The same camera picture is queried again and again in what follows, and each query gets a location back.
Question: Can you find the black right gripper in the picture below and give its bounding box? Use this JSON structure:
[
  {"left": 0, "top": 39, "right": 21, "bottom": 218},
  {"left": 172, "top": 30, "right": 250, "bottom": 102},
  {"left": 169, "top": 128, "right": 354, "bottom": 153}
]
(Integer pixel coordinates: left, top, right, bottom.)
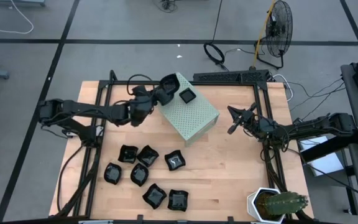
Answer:
[{"left": 227, "top": 102, "right": 262, "bottom": 136}]

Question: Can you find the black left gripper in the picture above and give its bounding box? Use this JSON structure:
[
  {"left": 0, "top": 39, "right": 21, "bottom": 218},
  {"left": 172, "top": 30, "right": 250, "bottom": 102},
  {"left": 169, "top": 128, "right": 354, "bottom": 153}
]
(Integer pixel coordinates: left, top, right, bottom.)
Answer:
[{"left": 130, "top": 80, "right": 179, "bottom": 127}]

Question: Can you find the black leaf-shaped mini plate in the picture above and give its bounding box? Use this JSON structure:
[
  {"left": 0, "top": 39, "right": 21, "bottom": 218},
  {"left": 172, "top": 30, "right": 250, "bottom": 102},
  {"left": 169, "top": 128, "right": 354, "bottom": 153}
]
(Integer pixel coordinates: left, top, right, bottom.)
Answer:
[
  {"left": 160, "top": 73, "right": 181, "bottom": 96},
  {"left": 103, "top": 162, "right": 122, "bottom": 185}
]

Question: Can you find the small square black plate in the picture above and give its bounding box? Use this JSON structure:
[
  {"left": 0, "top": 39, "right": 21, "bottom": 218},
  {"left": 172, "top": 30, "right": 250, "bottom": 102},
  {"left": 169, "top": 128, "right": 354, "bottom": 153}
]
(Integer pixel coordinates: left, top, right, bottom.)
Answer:
[{"left": 178, "top": 87, "right": 198, "bottom": 105}]

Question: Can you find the pale green perforated metal shelf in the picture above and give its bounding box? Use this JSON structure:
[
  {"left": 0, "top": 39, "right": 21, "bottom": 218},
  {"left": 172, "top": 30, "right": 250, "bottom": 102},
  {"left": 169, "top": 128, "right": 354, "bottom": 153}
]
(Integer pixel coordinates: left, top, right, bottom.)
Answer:
[{"left": 157, "top": 72, "right": 221, "bottom": 147}]

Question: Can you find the black perforated metal box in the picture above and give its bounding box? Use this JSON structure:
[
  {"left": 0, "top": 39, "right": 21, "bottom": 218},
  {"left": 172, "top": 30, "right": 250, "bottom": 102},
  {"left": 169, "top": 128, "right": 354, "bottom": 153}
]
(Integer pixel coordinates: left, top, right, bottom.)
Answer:
[{"left": 193, "top": 69, "right": 270, "bottom": 84}]

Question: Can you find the white hexagonal plant pot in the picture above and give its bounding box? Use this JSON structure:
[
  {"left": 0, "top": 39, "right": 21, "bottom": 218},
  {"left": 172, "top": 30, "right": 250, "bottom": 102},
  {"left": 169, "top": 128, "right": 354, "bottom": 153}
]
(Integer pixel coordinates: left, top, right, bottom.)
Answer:
[{"left": 246, "top": 187, "right": 287, "bottom": 224}]

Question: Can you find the green cactus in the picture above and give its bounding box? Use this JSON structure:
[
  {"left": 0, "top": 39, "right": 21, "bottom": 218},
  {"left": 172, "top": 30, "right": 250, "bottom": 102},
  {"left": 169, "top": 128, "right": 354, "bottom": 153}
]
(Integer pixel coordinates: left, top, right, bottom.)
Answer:
[{"left": 257, "top": 191, "right": 310, "bottom": 216}]

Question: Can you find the black cart beam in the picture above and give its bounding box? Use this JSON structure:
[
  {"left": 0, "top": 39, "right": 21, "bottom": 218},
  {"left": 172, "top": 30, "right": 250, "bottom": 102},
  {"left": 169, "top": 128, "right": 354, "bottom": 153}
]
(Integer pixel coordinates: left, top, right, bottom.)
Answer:
[{"left": 300, "top": 132, "right": 358, "bottom": 163}]

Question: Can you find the black floor fan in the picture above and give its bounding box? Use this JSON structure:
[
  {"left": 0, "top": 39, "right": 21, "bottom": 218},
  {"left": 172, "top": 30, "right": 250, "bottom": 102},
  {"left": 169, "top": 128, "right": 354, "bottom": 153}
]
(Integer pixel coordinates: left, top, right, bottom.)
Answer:
[{"left": 254, "top": 0, "right": 294, "bottom": 70}]

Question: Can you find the grey furniture base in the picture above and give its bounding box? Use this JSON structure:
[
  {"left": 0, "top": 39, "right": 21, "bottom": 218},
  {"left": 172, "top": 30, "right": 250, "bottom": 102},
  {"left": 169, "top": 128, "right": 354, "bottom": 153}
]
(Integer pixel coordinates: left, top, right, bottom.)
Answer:
[{"left": 0, "top": 0, "right": 47, "bottom": 7}]

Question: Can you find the black aluminium table frame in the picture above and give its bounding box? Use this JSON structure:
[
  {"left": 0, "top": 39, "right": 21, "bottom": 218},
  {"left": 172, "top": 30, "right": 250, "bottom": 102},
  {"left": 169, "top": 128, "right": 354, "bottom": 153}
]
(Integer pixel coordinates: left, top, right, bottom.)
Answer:
[{"left": 56, "top": 69, "right": 313, "bottom": 222}]

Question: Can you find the black coiled hanging cable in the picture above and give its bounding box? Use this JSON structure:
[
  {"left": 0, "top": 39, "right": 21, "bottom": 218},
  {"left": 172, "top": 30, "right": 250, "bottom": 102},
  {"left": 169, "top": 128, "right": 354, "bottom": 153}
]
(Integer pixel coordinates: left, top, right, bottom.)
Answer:
[{"left": 203, "top": 0, "right": 229, "bottom": 72}]

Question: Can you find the white looped cable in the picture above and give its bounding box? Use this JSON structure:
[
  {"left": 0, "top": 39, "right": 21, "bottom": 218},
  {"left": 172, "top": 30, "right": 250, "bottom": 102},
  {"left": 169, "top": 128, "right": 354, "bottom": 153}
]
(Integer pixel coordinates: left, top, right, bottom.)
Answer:
[{"left": 272, "top": 73, "right": 294, "bottom": 103}]

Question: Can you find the yellow cable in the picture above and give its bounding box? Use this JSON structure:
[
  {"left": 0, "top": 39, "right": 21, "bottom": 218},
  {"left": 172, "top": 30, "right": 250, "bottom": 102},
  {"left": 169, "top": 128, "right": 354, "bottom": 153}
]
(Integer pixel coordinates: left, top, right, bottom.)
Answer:
[{"left": 252, "top": 0, "right": 276, "bottom": 68}]

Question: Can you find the black cable bundle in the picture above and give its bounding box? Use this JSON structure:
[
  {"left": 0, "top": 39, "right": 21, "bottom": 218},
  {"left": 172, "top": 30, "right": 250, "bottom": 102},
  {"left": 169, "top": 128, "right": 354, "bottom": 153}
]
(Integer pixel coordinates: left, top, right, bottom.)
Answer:
[{"left": 154, "top": 0, "right": 180, "bottom": 14}]

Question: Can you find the white floor cable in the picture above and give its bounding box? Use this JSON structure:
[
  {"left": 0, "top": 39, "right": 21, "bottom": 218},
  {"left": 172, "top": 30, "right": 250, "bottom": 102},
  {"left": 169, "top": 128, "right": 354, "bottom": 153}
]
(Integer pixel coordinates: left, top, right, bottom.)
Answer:
[{"left": 0, "top": 0, "right": 35, "bottom": 35}]

